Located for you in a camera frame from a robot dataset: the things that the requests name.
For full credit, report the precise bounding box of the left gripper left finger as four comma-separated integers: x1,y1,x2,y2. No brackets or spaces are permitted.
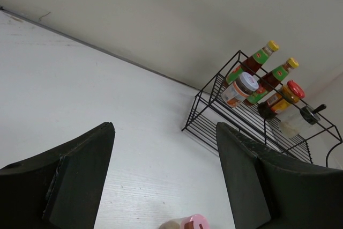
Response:
1,122,115,228

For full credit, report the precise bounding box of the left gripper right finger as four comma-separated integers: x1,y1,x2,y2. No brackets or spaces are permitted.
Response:
216,122,342,228

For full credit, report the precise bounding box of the black cap spice shaker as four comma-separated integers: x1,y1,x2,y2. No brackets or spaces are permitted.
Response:
279,104,326,138

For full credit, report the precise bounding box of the pink cap spice shaker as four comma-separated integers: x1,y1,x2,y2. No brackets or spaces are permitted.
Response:
159,214,210,229

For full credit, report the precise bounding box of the red lid dark jar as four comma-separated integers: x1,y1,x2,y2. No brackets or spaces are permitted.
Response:
257,80,305,120

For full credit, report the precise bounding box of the red green sauce bottle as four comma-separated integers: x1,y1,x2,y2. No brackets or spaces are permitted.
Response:
243,57,299,106

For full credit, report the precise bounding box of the white lid glass jar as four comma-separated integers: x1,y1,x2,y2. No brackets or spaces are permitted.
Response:
221,72,259,108

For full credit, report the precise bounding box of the green label sauce bottle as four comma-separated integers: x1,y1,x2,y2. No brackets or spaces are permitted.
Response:
223,40,279,86

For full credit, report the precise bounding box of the black wire rack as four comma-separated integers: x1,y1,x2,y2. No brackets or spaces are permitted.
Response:
183,50,342,166

